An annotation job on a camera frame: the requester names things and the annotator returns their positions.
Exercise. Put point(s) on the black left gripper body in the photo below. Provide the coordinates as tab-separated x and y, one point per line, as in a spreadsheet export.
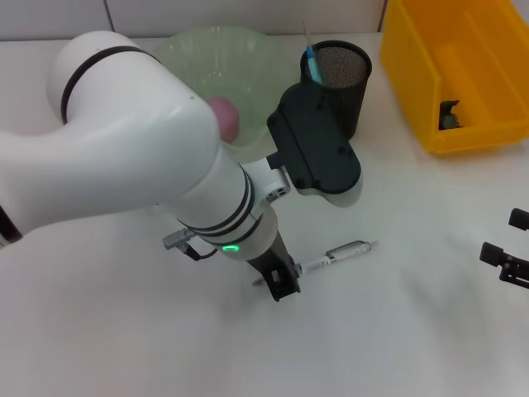
270	256

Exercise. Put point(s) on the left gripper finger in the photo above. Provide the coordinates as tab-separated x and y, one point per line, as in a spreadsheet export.
295	277
277	287

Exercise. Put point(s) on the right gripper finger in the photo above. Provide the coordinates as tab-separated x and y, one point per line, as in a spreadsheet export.
502	260
520	218

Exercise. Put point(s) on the silver white ballpoint pen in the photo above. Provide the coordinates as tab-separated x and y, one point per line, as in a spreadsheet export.
343	252

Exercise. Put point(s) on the green plastic wrapper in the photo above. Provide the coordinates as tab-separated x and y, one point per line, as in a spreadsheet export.
449	116

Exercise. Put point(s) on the pink peach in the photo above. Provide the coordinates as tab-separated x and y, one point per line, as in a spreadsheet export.
229	118

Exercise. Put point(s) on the blue plastic scissors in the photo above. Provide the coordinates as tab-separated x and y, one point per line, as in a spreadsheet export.
315	64

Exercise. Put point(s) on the black mesh pen holder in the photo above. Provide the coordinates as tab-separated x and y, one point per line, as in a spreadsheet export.
347	91

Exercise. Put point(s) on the green wavy glass fruit bowl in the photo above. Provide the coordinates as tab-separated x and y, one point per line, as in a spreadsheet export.
223	70

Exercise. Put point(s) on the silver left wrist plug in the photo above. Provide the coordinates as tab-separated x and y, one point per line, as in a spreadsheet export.
177	240

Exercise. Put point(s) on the yellow plastic bin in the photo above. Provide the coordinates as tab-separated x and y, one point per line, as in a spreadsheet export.
475	62

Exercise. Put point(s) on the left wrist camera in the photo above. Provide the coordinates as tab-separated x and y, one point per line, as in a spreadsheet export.
318	140

